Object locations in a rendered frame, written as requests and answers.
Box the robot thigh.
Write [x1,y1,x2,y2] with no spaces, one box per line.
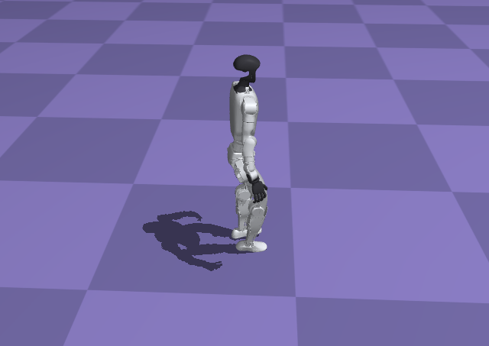
[227,148,251,201]
[234,159,267,213]

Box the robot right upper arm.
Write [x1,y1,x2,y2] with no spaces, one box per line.
[241,97,257,146]

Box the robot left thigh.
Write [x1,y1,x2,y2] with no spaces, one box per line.
[227,148,251,201]

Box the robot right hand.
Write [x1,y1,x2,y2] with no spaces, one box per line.
[247,174,267,203]

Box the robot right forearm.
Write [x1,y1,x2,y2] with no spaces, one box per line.
[242,138,258,181]

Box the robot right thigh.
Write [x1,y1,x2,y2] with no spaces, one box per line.
[234,159,267,213]

